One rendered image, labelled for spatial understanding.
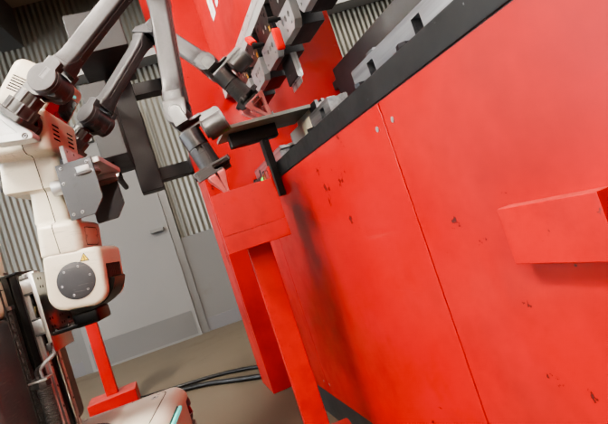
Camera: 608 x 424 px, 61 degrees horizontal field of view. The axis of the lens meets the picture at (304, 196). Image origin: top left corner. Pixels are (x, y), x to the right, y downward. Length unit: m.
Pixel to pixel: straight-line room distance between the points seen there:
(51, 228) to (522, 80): 1.31
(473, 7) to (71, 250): 1.25
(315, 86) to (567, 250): 2.11
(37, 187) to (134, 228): 3.40
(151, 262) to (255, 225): 3.75
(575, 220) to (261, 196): 0.85
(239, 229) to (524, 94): 0.83
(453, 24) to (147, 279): 4.52
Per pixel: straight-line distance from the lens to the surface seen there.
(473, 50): 0.67
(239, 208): 1.28
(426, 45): 0.74
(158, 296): 5.00
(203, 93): 2.48
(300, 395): 1.41
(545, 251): 0.63
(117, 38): 2.72
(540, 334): 0.73
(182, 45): 1.81
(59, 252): 1.60
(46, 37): 5.65
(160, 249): 4.98
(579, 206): 0.58
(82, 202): 1.57
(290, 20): 1.46
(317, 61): 2.66
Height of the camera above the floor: 0.68
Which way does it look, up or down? 3 degrees up
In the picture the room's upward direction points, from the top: 18 degrees counter-clockwise
